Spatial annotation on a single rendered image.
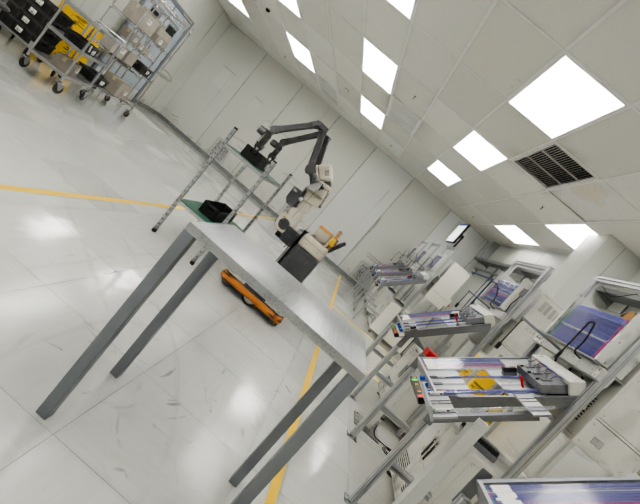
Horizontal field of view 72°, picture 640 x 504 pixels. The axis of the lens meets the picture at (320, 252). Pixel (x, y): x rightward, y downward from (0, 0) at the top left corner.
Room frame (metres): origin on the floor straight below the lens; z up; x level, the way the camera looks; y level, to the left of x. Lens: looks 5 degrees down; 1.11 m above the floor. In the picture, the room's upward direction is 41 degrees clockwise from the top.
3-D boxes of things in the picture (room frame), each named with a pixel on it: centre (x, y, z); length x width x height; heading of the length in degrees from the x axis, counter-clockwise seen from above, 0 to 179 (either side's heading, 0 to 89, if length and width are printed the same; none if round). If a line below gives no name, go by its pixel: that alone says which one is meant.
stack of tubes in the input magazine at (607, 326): (2.52, -1.47, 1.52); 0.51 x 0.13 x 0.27; 179
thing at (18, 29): (5.90, 4.95, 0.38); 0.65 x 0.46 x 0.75; 91
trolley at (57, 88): (5.51, 3.97, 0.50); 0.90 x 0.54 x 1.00; 13
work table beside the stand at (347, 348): (1.51, 0.00, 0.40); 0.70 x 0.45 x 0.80; 87
